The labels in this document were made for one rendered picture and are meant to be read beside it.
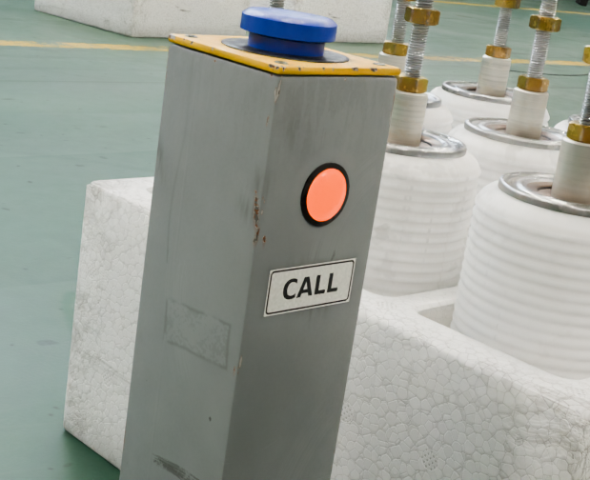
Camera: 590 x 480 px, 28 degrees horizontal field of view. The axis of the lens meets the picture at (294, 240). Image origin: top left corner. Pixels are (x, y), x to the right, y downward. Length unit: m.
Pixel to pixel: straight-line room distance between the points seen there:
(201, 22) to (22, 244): 1.86
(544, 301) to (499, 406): 0.06
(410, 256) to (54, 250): 0.63
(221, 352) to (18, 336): 0.53
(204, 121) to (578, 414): 0.21
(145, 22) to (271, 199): 2.47
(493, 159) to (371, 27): 2.79
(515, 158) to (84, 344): 0.31
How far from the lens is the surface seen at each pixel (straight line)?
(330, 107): 0.48
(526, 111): 0.77
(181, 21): 3.00
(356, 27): 3.47
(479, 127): 0.77
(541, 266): 0.58
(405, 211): 0.65
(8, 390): 0.91
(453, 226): 0.67
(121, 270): 0.77
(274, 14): 0.49
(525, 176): 0.64
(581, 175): 0.61
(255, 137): 0.47
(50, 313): 1.06
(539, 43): 0.77
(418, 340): 0.59
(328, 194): 0.49
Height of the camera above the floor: 0.38
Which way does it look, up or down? 16 degrees down
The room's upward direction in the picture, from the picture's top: 9 degrees clockwise
